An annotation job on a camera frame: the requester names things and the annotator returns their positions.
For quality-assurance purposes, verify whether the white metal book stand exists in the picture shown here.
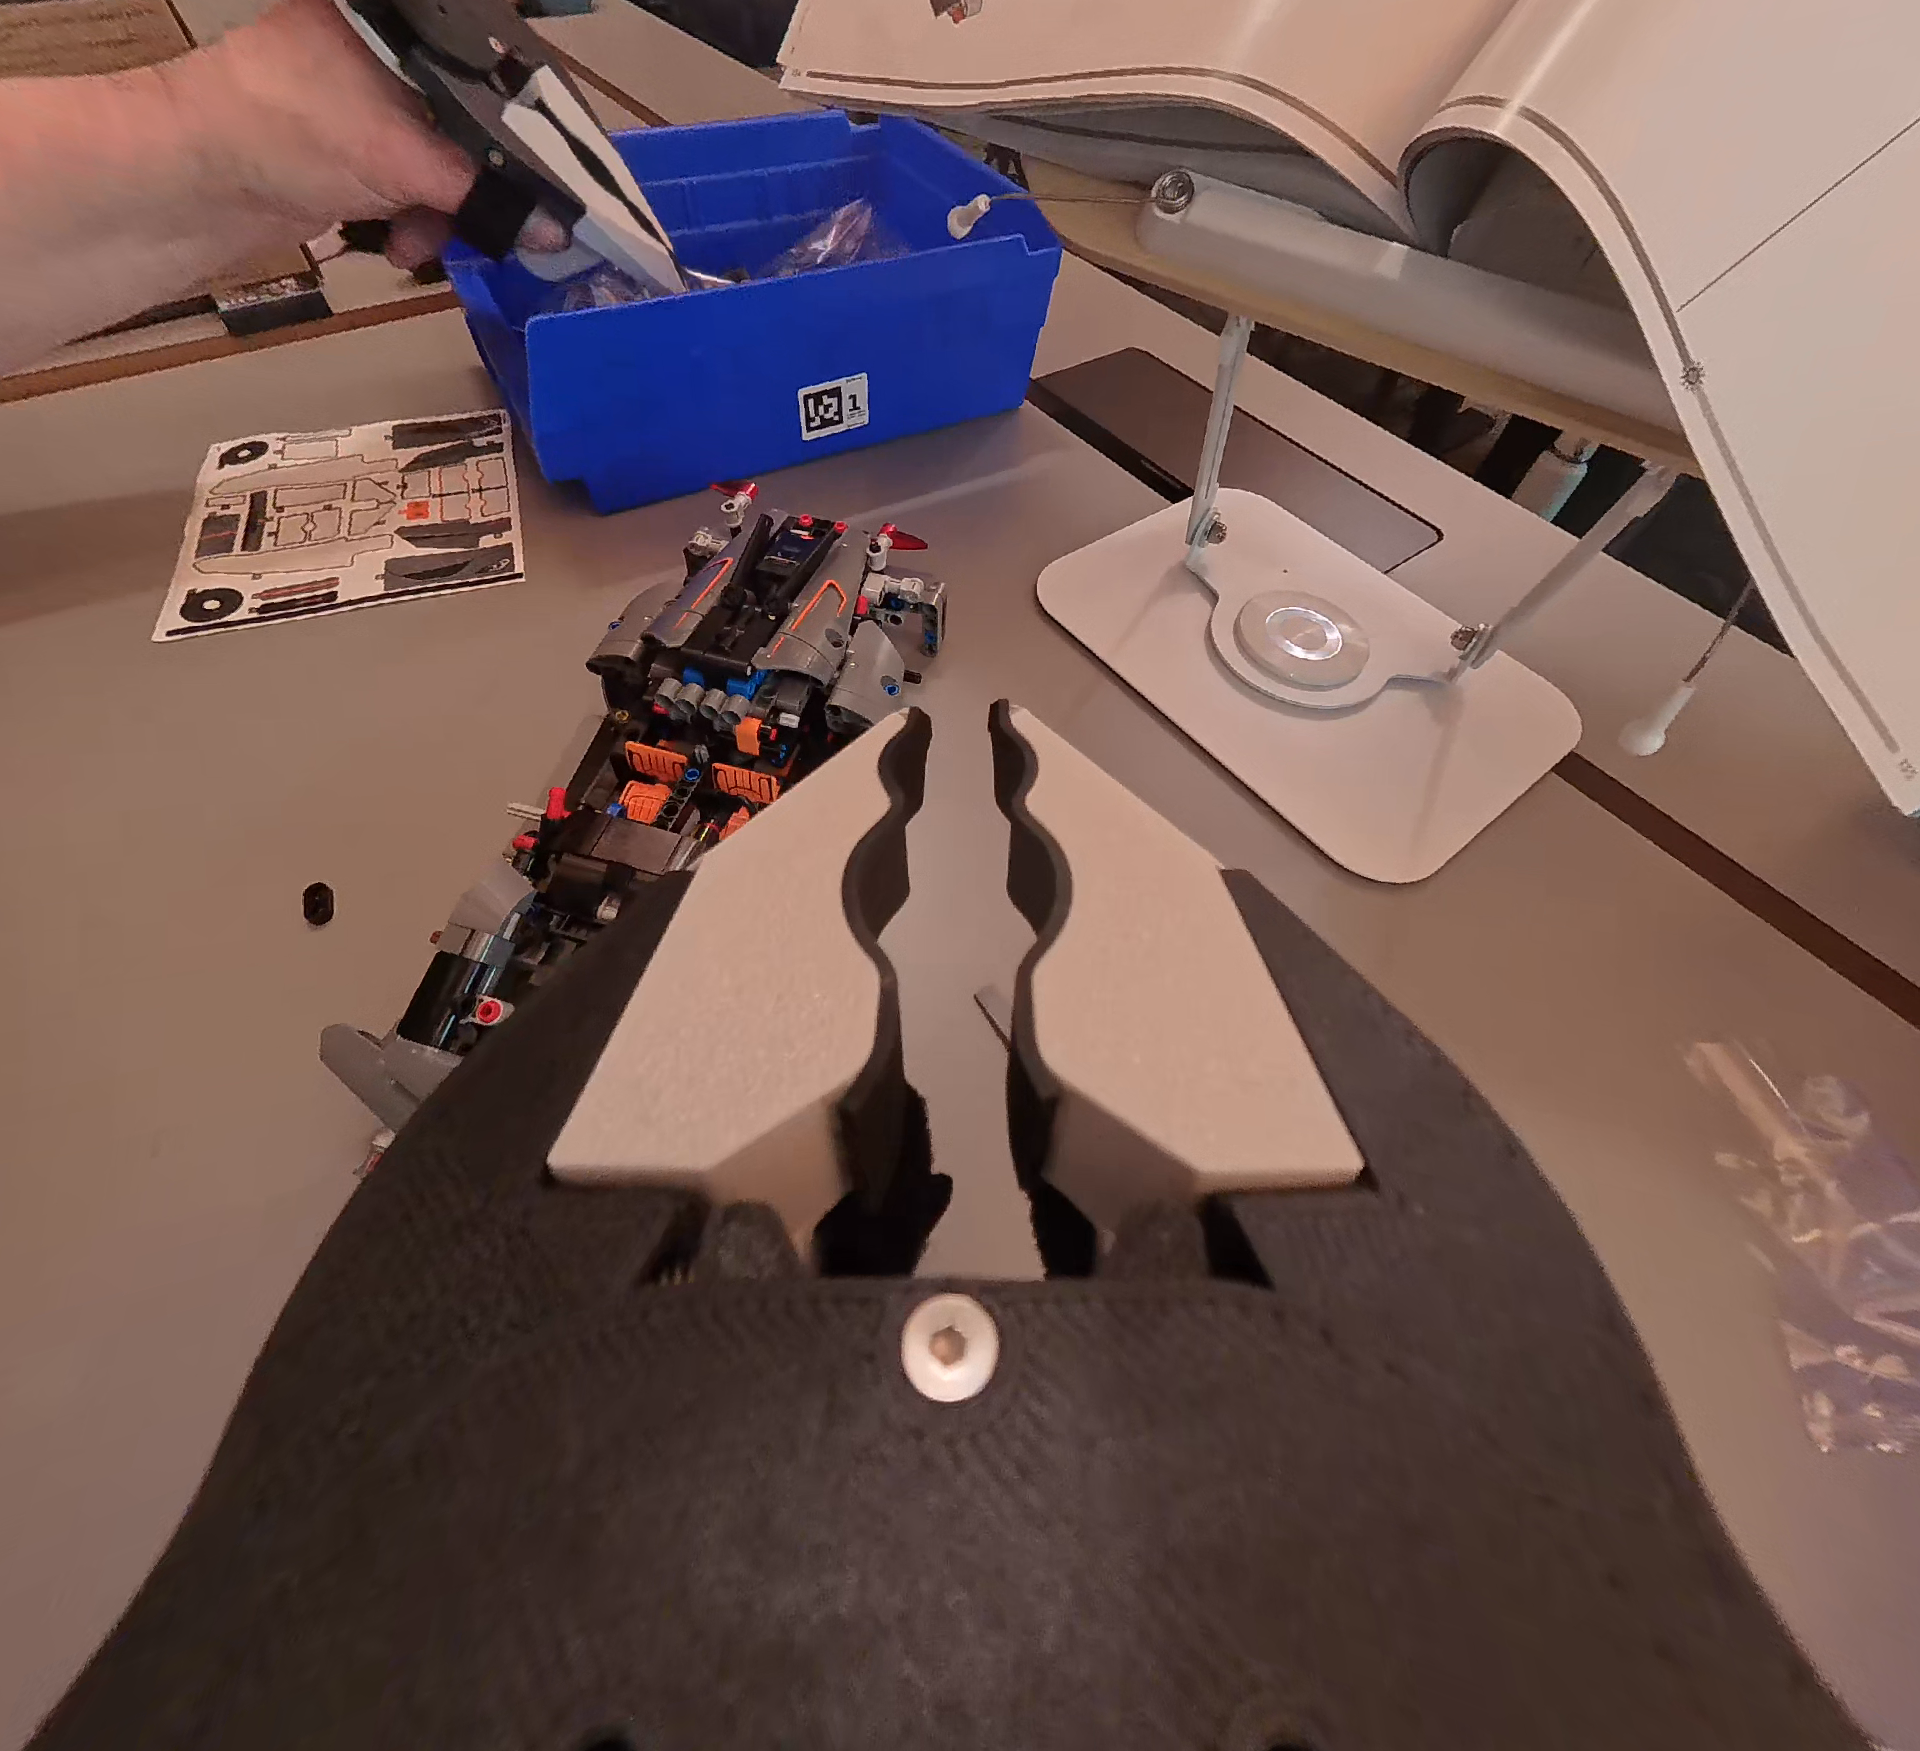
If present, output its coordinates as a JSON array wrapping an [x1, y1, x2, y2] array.
[[948, 168, 1764, 886]]

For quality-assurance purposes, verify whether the document holder with paper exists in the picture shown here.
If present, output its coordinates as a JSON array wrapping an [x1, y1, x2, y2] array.
[[210, 274, 337, 338]]

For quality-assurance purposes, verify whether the lego instruction booklet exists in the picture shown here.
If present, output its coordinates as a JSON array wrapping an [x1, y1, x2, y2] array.
[[776, 0, 1920, 816]]

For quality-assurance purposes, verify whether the blue bin with square tag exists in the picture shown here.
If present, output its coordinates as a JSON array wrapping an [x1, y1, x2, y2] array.
[[442, 108, 1064, 516]]

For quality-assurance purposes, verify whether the person's left forearm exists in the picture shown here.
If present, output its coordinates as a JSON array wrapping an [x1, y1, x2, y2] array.
[[0, 56, 199, 380]]

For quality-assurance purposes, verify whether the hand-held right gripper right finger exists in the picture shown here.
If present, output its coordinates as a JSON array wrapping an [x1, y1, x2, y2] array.
[[983, 702, 1371, 1280]]

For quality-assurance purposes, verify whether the grey and black lego car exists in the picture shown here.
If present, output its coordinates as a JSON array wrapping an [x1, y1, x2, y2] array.
[[319, 480, 950, 1176]]

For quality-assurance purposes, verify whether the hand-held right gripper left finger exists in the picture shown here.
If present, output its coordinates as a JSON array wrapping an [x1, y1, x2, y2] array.
[[547, 708, 955, 1274]]

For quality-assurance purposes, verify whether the lego sticker sheet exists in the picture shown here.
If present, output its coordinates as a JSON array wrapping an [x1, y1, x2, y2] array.
[[150, 408, 529, 644]]

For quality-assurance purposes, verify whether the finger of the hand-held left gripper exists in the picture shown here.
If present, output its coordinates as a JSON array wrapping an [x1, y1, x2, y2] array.
[[529, 56, 697, 280], [498, 98, 680, 294]]

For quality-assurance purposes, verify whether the empty clear plastic bag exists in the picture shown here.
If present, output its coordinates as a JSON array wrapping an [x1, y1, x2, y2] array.
[[1681, 1038, 1920, 1460]]

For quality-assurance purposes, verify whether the clear bag of lego pieces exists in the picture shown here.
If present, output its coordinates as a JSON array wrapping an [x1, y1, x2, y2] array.
[[547, 252, 752, 316], [751, 196, 889, 284]]

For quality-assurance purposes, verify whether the person's left hand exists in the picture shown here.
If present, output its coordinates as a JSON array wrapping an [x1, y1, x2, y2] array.
[[157, 0, 482, 302]]

